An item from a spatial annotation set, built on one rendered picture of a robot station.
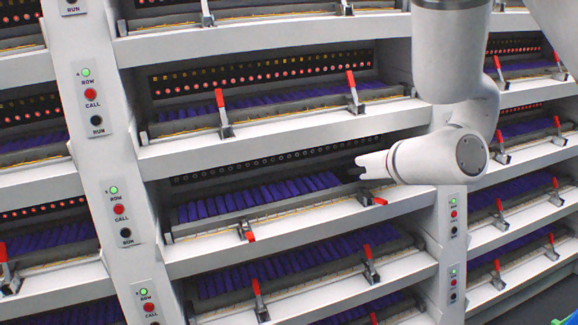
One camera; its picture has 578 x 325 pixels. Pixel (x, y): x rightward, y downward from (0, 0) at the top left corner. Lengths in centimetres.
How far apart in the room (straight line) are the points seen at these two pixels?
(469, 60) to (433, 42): 5
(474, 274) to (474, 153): 66
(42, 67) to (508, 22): 99
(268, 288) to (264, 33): 53
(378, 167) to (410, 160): 9
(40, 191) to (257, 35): 45
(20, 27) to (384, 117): 76
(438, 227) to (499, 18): 53
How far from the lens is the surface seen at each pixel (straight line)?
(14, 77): 64
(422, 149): 53
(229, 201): 71
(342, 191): 72
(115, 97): 58
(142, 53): 59
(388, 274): 83
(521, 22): 102
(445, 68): 42
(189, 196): 75
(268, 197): 70
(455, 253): 92
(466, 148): 50
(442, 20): 39
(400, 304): 99
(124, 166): 59
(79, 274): 69
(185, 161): 58
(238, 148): 59
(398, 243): 88
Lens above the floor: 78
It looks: 12 degrees down
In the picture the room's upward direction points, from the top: 9 degrees counter-clockwise
